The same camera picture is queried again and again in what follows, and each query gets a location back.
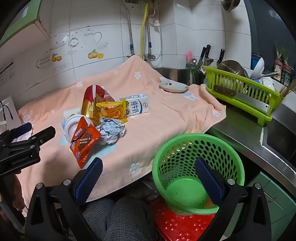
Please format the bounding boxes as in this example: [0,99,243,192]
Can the hanging steel bowl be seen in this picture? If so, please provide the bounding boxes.
[221,0,241,12]

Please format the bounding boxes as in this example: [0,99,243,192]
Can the sprouting onions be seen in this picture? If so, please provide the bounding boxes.
[274,42,293,72]

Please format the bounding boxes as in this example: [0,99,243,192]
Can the green wall cabinet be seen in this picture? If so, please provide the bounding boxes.
[0,0,42,48]

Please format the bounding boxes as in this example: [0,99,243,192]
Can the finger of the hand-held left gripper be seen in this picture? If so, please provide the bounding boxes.
[5,126,56,150]
[0,122,32,143]

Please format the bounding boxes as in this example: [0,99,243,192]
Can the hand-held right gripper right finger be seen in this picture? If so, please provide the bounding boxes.
[195,158,272,241]

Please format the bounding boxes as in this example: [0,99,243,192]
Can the yellow gas hose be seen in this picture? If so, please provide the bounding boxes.
[140,2,149,59]

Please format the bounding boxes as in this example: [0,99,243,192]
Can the white milk carton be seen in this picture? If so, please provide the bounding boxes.
[119,93,149,117]

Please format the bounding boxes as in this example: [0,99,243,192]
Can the gold red snack bag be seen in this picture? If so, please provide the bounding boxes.
[81,85,109,123]

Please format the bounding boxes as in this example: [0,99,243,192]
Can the clear plastic cup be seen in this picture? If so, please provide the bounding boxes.
[64,114,94,142]

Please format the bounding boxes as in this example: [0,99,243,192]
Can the green plastic basket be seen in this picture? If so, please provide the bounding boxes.
[152,133,245,215]

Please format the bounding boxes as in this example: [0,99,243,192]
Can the black handled knife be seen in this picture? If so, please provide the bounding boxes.
[216,49,225,66]
[197,47,207,67]
[203,44,211,66]

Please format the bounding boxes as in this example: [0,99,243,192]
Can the paper ball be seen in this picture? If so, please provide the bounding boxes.
[95,117,126,145]

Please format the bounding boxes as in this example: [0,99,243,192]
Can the grey plaid trousers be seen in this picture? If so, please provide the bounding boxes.
[81,197,158,241]

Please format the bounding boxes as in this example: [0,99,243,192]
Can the red plastic stool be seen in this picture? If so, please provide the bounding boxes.
[149,197,218,241]

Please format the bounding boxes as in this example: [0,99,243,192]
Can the metal flexible hose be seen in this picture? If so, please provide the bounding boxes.
[146,2,158,61]
[120,0,136,56]

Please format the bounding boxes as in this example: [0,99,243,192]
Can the person's left forearm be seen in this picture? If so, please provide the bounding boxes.
[13,173,26,217]

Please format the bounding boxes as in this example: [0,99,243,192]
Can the peach flower print towel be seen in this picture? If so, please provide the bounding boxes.
[17,56,227,217]

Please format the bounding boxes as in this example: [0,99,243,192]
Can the small white plate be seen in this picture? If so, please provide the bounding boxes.
[159,81,189,93]

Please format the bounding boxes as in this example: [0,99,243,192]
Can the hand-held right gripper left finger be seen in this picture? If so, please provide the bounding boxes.
[24,157,103,241]

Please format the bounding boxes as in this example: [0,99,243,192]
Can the red lidded cup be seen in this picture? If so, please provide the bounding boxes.
[99,87,115,102]

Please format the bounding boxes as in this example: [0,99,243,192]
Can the green plastic dish rack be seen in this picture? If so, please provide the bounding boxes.
[201,65,284,127]

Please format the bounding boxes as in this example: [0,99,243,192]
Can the yellow snack packet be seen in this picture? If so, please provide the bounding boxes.
[96,98,129,123]

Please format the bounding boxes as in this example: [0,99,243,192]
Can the steel ladle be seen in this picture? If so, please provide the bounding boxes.
[251,71,280,81]

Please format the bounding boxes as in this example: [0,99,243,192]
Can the steel sink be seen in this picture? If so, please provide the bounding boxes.
[261,102,296,167]

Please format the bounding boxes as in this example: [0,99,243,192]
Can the white bowl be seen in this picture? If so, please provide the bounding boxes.
[250,57,265,79]

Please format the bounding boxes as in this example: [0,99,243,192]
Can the green base cabinet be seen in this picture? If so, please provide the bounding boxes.
[245,171,296,234]

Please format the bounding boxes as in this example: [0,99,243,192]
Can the cleaver with wooden handle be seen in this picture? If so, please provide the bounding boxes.
[213,85,270,114]

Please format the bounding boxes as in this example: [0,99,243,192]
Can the white appliance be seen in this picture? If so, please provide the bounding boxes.
[0,96,22,142]

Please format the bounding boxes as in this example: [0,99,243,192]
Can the orange wafer wrapper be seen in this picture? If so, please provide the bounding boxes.
[69,116,101,169]

